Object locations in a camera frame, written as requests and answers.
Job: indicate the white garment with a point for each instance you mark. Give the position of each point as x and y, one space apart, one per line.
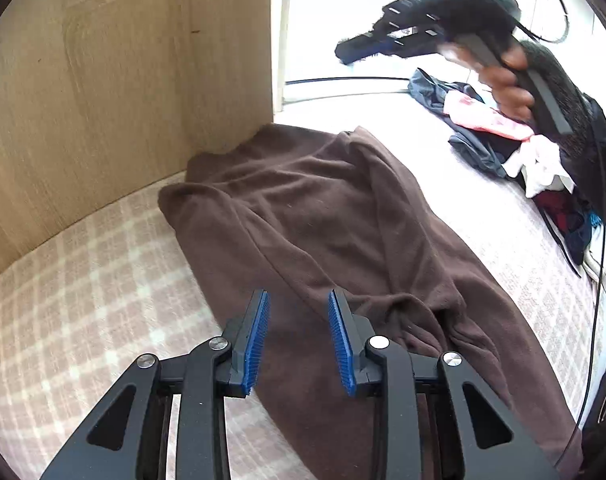
538 167

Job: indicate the light blue garment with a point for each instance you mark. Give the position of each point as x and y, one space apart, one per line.
595 220

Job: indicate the dark red garment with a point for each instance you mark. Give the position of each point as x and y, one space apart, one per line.
558 207

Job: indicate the person's right hand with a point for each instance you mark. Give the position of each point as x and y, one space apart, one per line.
508 92

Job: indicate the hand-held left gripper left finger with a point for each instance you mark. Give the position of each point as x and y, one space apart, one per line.
258 345

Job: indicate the light laminate wooden board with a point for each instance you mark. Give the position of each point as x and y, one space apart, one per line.
123 85

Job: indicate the black garment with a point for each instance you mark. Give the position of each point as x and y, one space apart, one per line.
478 152

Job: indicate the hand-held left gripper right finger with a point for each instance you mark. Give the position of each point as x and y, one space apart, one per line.
340 345

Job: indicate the pink garment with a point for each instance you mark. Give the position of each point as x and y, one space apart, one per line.
478 117

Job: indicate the pink plaid blanket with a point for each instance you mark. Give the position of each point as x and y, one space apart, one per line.
83 310

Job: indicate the brown sweater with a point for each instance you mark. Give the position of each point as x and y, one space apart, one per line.
343 240

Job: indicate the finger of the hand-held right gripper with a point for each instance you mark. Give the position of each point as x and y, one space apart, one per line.
413 46
378 30

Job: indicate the dark grey jacket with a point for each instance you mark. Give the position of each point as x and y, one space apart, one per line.
433 90

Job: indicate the beige garment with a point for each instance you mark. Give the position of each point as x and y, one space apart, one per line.
595 265

